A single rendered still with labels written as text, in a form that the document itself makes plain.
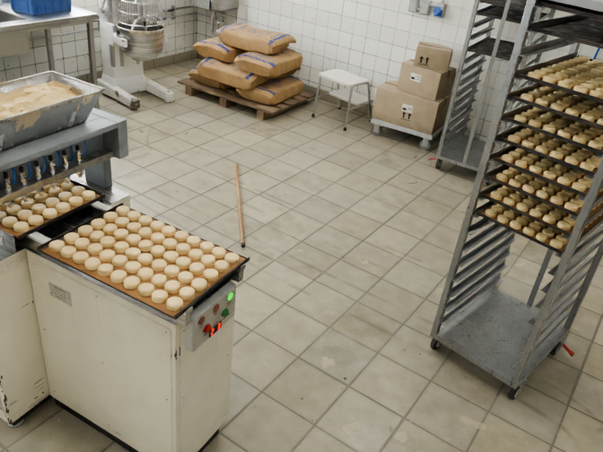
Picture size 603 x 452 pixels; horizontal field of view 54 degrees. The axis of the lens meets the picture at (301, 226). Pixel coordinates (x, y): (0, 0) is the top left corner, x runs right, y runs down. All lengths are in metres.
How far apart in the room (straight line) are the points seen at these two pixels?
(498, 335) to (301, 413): 1.13
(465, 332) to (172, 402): 1.64
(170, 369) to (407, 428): 1.23
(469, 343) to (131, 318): 1.77
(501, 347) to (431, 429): 0.60
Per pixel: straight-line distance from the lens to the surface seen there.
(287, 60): 5.88
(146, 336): 2.05
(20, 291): 2.40
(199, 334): 2.00
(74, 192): 2.49
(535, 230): 2.72
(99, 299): 2.13
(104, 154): 2.49
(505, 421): 3.05
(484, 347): 3.15
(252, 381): 2.90
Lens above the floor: 2.10
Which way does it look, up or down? 31 degrees down
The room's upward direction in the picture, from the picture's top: 7 degrees clockwise
